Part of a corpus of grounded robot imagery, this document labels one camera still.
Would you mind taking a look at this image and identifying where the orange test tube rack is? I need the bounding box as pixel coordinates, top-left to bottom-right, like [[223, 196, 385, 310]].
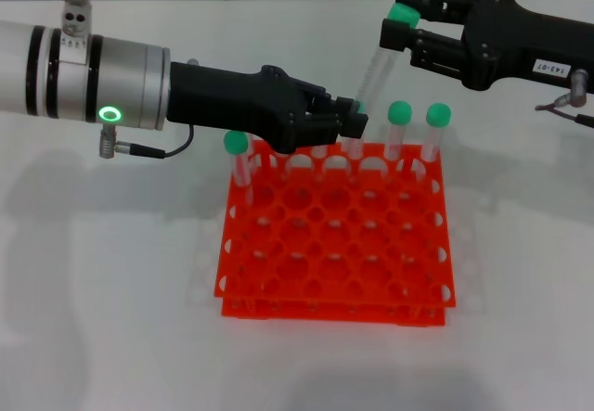
[[213, 139, 458, 328]]

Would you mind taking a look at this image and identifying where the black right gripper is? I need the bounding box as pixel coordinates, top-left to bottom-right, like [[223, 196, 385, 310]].
[[379, 0, 594, 95]]

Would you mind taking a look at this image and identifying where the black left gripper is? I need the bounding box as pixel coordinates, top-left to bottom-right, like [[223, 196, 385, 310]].
[[167, 60, 370, 155]]

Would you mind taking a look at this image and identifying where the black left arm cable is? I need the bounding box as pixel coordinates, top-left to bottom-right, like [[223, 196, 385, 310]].
[[98, 122, 195, 160]]

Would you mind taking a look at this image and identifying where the silver left camera mount bracket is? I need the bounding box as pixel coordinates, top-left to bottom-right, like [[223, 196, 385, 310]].
[[62, 0, 94, 64]]

